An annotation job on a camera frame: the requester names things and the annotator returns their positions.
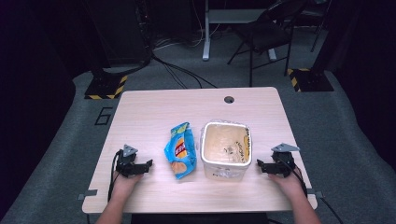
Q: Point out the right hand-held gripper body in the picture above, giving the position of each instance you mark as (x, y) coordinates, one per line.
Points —
(281, 163)

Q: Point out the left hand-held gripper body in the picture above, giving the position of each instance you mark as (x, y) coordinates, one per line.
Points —
(128, 161)

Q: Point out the blue chip bag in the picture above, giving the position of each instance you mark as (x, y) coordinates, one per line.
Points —
(181, 151)

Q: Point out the white plastic bin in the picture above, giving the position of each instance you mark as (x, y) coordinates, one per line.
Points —
(224, 149)

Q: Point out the person's right hand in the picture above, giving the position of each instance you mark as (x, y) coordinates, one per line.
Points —
(288, 185)

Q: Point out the person's left hand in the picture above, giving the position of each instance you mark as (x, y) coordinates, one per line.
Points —
(124, 185)

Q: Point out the black striped stand base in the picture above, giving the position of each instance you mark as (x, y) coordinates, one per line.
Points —
(309, 79)
(106, 87)

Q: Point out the black folding chair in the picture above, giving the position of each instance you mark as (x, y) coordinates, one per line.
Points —
(264, 34)

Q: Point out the grey table bracket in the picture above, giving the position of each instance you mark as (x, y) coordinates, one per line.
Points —
(316, 193)
(87, 194)

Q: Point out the white desk frame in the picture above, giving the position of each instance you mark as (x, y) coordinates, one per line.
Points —
(214, 18)

